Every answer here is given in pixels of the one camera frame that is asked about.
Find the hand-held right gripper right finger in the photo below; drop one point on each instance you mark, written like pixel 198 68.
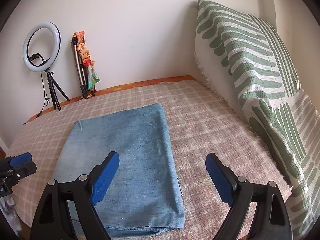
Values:
pixel 220 180

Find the beige plaid blanket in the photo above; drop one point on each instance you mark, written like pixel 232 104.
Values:
pixel 205 120

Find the orange patterned bed sheet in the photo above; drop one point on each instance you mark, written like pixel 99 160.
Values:
pixel 155 81

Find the green leaf pattern cushion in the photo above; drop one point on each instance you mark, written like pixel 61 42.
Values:
pixel 250 67

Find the folded tripod with colourful cloth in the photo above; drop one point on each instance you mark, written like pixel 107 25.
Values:
pixel 86 55

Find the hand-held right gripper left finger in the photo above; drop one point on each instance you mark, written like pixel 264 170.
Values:
pixel 103 180

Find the person's left hand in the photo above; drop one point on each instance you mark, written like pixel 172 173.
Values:
pixel 8 217

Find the light blue denim pants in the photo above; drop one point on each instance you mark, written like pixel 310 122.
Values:
pixel 120 160

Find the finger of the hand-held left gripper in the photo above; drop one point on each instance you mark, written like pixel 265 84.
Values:
pixel 21 159
pixel 25 170

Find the folded silver tripod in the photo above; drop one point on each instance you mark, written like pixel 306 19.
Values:
pixel 81 75

